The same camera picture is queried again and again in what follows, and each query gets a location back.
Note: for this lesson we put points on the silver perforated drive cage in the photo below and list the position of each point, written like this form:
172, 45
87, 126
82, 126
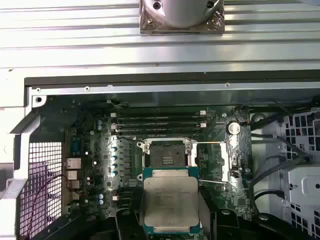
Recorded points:
305, 180

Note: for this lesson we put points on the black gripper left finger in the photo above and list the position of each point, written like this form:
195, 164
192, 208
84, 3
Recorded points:
126, 225

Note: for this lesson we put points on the CPU socket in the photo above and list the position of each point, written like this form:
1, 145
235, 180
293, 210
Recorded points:
170, 152

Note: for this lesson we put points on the metal socket cover frame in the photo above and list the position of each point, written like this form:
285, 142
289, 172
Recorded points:
225, 162

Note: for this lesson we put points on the black PC case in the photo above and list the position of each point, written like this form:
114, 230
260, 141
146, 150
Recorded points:
150, 87

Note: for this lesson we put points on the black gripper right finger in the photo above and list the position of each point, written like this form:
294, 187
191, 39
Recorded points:
226, 225

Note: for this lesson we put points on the thin metal locking lever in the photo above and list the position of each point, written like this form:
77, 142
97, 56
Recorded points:
127, 137

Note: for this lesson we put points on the silver topped CPU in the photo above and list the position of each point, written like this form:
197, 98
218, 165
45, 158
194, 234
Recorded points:
170, 200

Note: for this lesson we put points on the green motherboard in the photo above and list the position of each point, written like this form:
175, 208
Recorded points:
217, 197

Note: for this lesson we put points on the round coin battery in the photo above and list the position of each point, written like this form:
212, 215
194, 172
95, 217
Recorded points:
233, 128

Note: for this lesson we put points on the silver rear port block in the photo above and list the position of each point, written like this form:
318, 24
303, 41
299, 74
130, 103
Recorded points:
73, 162

